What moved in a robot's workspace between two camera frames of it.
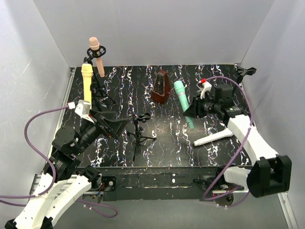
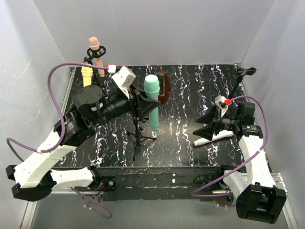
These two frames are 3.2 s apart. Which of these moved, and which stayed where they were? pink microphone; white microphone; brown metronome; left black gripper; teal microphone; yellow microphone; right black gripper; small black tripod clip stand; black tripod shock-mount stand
Moved: left black gripper; right black gripper; teal microphone
Stayed: brown metronome; small black tripod clip stand; pink microphone; black tripod shock-mount stand; white microphone; yellow microphone
